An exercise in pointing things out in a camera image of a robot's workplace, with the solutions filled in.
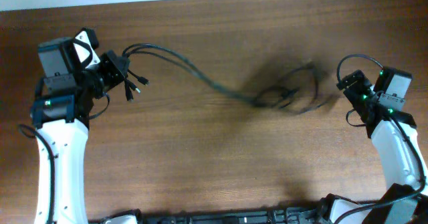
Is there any black usb cable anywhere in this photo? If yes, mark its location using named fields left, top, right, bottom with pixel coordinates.
left=122, top=43, right=330, bottom=115

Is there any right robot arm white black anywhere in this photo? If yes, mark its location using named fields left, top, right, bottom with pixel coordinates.
left=326, top=67, right=427, bottom=223

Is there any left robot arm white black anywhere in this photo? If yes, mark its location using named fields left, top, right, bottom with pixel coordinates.
left=30, top=29, right=130, bottom=223

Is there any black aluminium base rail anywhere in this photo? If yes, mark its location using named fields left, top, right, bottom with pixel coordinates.
left=90, top=207, right=322, bottom=224

